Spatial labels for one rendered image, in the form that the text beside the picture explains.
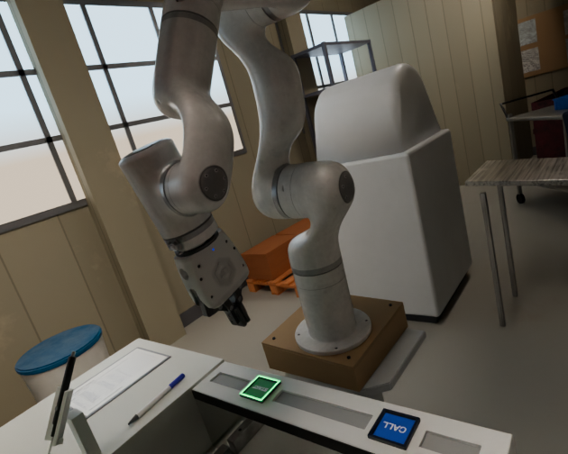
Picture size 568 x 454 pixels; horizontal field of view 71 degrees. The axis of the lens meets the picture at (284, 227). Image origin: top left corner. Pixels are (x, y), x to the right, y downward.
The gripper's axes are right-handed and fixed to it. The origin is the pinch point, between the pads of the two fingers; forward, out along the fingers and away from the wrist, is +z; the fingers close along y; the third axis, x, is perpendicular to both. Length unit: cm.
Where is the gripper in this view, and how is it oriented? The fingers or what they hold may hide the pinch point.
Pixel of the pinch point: (237, 313)
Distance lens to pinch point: 71.7
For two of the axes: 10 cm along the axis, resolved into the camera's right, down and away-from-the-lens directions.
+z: 3.8, 8.4, 3.8
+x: -7.6, 0.5, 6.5
